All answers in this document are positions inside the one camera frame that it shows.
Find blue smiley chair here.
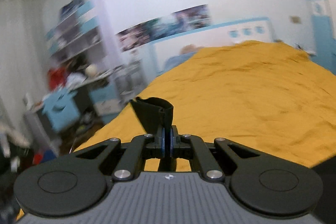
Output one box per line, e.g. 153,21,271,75
42,88,80,133

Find yellow bedspread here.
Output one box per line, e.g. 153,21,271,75
15,40,336,222

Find beige round ball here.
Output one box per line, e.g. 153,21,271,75
84,64,98,78

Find blue pillow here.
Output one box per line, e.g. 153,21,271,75
163,52,196,73

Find cluttered desk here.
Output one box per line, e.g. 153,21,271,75
24,70,121,149

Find black pants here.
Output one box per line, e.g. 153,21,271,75
130,97,174,135

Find white and blue bookshelf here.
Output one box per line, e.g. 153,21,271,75
46,0,107,67

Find white blue headboard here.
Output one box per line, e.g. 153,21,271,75
150,17,274,75

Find red bag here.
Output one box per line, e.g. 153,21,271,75
47,67,67,91

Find blue door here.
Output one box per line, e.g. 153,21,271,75
288,0,336,75

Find long wall poster strip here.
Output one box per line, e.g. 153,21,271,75
116,5,211,52

